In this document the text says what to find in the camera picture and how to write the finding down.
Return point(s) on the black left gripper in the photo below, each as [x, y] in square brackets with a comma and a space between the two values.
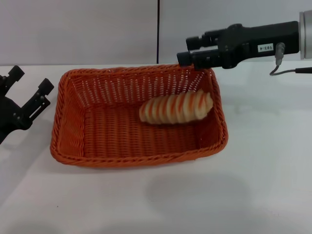
[9, 114]

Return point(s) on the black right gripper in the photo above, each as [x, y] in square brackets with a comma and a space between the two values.
[243, 44]

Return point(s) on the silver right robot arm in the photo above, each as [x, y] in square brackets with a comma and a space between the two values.
[306, 34]

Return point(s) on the orange woven wicker basket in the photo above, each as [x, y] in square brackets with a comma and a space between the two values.
[122, 136]

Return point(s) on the striped long bread loaf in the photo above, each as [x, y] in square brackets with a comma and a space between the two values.
[170, 108]

